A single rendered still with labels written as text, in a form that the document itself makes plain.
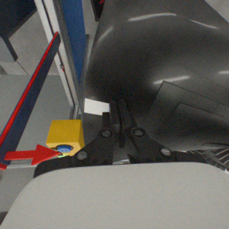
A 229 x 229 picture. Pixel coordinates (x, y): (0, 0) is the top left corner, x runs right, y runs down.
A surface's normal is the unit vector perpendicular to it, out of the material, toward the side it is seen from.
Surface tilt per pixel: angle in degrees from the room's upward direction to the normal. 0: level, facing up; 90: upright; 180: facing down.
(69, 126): 90
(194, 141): 5
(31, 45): 0
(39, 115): 90
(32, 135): 90
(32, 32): 0
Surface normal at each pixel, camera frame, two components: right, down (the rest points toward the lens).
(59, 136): 0.07, -0.60
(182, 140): 0.03, 0.73
